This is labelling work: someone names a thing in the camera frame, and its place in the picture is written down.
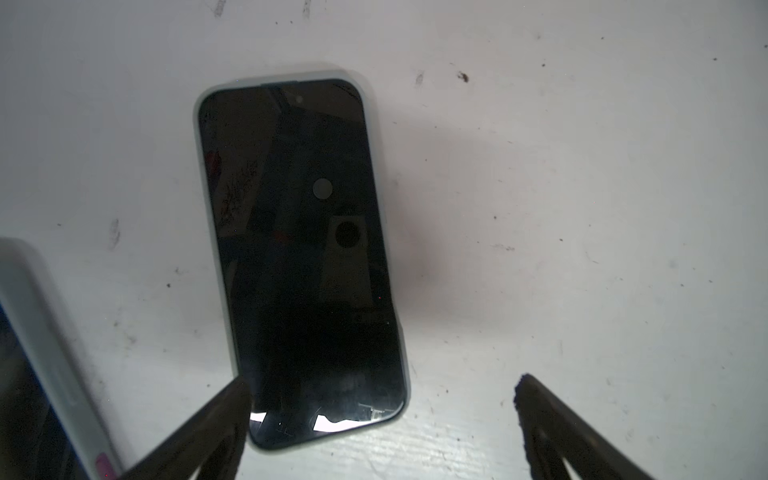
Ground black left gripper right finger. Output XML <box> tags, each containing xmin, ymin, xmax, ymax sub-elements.
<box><xmin>514</xmin><ymin>374</ymin><xmax>650</xmax><ymax>479</ymax></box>

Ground phone black screen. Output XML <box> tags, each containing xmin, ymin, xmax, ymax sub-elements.
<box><xmin>195</xmin><ymin>76</ymin><xmax>409</xmax><ymax>451</ymax></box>
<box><xmin>1</xmin><ymin>237</ymin><xmax>123</xmax><ymax>479</ymax></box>

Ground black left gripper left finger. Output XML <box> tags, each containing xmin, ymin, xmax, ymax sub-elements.
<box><xmin>121</xmin><ymin>377</ymin><xmax>251</xmax><ymax>479</ymax></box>

